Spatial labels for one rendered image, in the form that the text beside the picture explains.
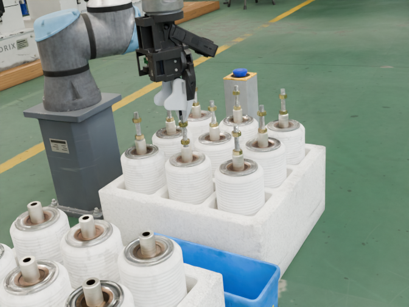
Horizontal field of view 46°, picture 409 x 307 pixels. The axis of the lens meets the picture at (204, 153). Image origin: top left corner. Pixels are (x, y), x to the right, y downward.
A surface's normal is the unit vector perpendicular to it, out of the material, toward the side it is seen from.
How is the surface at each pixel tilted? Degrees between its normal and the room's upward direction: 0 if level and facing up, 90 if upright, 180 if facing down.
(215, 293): 90
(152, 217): 90
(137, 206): 90
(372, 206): 0
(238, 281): 88
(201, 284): 0
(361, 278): 0
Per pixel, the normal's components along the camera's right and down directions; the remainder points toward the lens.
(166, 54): 0.54, 0.29
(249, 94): 0.86, 0.13
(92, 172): 0.32, 0.36
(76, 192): -0.44, 0.40
